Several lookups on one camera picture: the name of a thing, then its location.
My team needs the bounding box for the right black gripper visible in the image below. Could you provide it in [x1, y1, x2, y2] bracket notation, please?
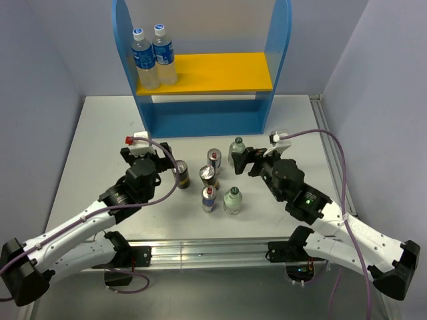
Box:
[232, 145, 286, 201]

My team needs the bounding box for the green-capped glass bottle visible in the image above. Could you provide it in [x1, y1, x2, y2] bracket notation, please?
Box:
[228, 137, 246, 167]
[223, 187, 243, 215]

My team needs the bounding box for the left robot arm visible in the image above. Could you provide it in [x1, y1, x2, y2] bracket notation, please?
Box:
[1, 137, 177, 307]

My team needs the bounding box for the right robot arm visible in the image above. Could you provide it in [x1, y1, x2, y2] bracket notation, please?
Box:
[232, 147, 420, 301]

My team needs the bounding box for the blue and yellow shelf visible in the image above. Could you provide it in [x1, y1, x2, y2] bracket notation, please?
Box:
[111, 1, 292, 138]

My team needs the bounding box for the far red bull can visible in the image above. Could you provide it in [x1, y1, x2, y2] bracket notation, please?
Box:
[207, 148, 222, 175]

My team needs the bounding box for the red bull can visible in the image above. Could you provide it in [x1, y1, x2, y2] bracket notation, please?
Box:
[201, 186, 217, 213]
[207, 148, 222, 175]

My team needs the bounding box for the centre black yellow can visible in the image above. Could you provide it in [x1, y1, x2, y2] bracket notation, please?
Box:
[199, 165, 220, 190]

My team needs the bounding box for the black yellow can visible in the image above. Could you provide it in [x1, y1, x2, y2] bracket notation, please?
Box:
[171, 160, 191, 189]
[199, 165, 220, 190]

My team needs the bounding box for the left black yellow can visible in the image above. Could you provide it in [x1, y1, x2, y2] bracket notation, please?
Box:
[171, 160, 191, 189]

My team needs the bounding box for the near red bull can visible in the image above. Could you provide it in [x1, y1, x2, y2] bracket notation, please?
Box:
[201, 186, 217, 213]

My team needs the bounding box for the left plastic water bottle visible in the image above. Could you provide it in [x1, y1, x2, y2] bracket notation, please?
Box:
[131, 28, 160, 91]

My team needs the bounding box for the plastic water bottle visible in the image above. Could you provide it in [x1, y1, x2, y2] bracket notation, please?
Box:
[152, 23, 177, 85]
[131, 28, 160, 91]

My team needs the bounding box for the right plastic water bottle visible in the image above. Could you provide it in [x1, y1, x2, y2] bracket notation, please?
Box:
[152, 23, 177, 85]

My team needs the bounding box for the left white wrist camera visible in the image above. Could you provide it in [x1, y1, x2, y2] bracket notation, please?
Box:
[125, 131, 156, 157]

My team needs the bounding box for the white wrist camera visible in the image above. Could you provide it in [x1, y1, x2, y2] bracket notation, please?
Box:
[125, 131, 156, 157]
[263, 130, 292, 157]

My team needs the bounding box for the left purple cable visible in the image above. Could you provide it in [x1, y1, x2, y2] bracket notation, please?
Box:
[0, 137, 179, 303]

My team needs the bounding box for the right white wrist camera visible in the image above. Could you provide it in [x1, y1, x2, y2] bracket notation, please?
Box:
[263, 130, 292, 157]

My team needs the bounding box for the aluminium side rail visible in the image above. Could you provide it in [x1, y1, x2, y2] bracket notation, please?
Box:
[309, 95, 358, 217]

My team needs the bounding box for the aluminium front rail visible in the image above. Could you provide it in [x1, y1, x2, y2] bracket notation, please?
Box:
[129, 237, 288, 271]

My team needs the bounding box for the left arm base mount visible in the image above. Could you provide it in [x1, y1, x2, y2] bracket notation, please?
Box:
[104, 246, 151, 289]

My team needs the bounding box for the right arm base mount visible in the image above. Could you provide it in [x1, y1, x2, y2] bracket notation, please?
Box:
[265, 241, 329, 287]

